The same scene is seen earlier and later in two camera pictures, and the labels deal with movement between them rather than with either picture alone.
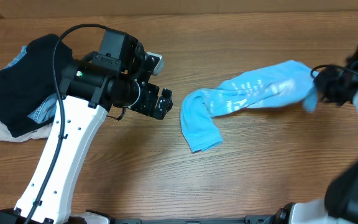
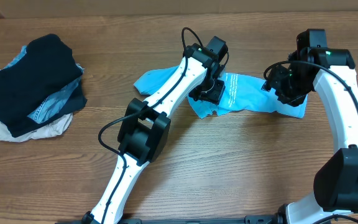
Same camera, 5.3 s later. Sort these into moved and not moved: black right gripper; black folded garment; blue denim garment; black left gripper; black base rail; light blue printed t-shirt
Moved: light blue printed t-shirt; black right gripper; black left gripper
Not moved: black folded garment; black base rail; blue denim garment
